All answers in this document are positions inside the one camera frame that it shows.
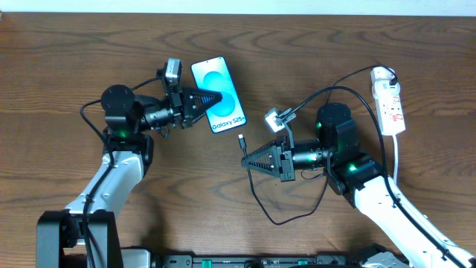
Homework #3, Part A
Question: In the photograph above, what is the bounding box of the blue Galaxy smartphone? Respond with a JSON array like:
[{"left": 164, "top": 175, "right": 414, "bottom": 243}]
[{"left": 190, "top": 55, "right": 248, "bottom": 134}]

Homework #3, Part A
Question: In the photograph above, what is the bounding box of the black USB charging cable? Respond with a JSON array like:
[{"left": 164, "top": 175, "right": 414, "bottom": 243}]
[{"left": 237, "top": 64, "right": 399, "bottom": 226}]

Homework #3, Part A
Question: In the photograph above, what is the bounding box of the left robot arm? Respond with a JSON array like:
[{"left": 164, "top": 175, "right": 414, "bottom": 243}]
[{"left": 36, "top": 84, "right": 222, "bottom": 267}]

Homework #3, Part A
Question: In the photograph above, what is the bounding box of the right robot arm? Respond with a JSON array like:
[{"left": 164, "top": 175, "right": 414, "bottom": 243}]
[{"left": 241, "top": 103, "right": 475, "bottom": 267}]

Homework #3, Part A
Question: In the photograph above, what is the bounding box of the white charger plug adapter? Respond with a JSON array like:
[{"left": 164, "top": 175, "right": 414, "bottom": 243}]
[{"left": 370, "top": 66, "right": 396, "bottom": 83}]

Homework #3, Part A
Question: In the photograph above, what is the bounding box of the white power strip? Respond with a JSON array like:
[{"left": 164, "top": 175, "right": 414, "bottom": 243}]
[{"left": 372, "top": 80, "right": 405, "bottom": 135}]

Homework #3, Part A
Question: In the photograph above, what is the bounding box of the white power strip cord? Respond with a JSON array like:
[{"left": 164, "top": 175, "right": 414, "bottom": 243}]
[{"left": 391, "top": 134, "right": 400, "bottom": 185}]

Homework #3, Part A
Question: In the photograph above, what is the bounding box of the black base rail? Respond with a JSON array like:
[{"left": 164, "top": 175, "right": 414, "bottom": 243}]
[{"left": 122, "top": 254, "right": 373, "bottom": 268}]

